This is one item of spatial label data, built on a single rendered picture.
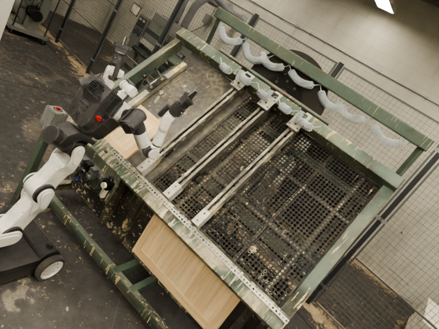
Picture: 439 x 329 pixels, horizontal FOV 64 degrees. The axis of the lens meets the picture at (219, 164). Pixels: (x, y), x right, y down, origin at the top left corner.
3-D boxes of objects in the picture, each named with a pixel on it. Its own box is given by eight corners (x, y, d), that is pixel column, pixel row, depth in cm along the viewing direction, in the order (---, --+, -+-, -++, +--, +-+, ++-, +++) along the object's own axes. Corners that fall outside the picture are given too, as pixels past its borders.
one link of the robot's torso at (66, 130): (49, 147, 201) (70, 125, 202) (36, 134, 205) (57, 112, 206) (78, 161, 227) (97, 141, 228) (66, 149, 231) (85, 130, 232)
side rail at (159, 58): (80, 117, 290) (74, 109, 280) (178, 46, 325) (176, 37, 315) (84, 122, 288) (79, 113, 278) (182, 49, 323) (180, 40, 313)
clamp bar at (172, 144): (136, 170, 258) (128, 154, 237) (245, 79, 295) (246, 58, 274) (145, 178, 254) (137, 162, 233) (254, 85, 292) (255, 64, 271)
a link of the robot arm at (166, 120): (173, 117, 224) (165, 136, 229) (175, 113, 232) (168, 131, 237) (164, 113, 223) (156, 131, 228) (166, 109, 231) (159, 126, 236)
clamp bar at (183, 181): (162, 194, 248) (155, 180, 227) (271, 97, 285) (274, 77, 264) (172, 203, 244) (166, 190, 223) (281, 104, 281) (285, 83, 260)
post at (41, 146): (10, 203, 287) (43, 126, 264) (16, 202, 292) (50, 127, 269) (13, 207, 285) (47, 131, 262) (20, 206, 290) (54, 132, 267)
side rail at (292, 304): (278, 310, 215) (280, 308, 206) (377, 190, 250) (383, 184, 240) (288, 320, 212) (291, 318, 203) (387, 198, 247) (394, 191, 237)
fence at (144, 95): (95, 131, 276) (93, 128, 272) (183, 64, 306) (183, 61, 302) (99, 134, 274) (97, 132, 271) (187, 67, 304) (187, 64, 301)
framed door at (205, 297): (133, 249, 283) (131, 250, 281) (165, 197, 266) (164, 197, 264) (212, 335, 251) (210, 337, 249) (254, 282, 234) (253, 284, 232)
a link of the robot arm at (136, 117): (138, 139, 218) (132, 122, 208) (127, 136, 221) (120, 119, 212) (148, 127, 225) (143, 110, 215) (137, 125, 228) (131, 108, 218)
